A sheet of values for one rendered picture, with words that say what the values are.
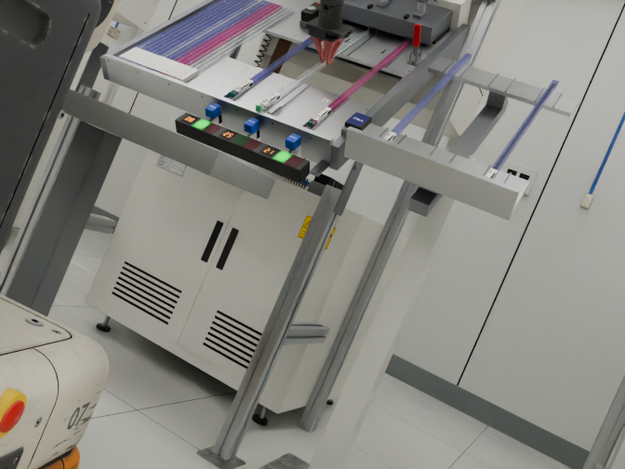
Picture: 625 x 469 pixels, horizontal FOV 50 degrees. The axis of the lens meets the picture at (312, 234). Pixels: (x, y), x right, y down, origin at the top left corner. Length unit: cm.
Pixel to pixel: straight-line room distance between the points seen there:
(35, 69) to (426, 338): 287
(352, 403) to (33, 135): 102
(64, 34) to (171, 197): 135
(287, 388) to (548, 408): 175
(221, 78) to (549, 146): 202
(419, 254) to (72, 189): 72
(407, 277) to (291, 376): 47
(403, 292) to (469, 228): 190
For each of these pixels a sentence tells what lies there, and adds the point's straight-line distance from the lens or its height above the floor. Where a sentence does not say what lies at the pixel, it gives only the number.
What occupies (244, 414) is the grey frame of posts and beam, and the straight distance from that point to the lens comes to 151.
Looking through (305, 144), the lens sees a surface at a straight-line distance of 149.
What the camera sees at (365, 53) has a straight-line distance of 184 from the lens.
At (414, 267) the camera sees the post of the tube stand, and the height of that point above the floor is 55.
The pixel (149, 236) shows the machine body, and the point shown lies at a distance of 201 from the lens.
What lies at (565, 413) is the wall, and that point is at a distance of 331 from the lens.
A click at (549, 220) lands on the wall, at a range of 332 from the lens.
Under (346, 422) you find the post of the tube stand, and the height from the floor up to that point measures 18.
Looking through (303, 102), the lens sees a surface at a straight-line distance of 161.
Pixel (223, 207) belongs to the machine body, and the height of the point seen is 49.
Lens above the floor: 57
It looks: 1 degrees down
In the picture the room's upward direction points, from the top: 23 degrees clockwise
